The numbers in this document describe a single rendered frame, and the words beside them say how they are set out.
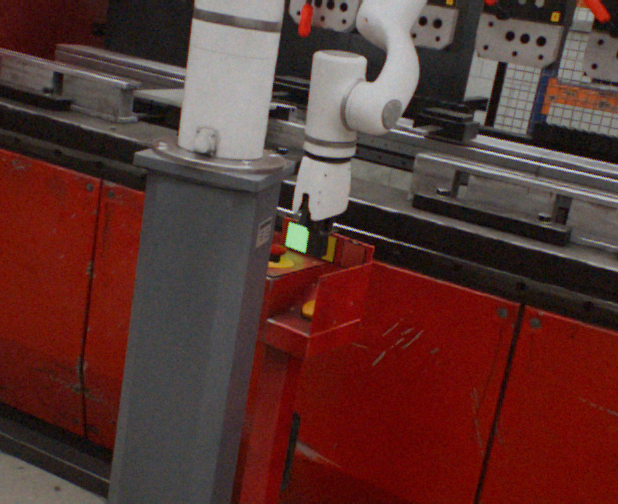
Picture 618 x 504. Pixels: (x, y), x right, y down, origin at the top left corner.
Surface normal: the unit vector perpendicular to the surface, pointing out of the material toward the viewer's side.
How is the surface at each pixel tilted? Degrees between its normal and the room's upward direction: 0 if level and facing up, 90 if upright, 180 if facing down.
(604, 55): 90
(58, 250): 90
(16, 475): 0
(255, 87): 90
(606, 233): 90
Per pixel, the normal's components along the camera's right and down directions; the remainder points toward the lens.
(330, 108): -0.58, 0.31
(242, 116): 0.44, 0.32
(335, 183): 0.78, 0.31
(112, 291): -0.45, 0.18
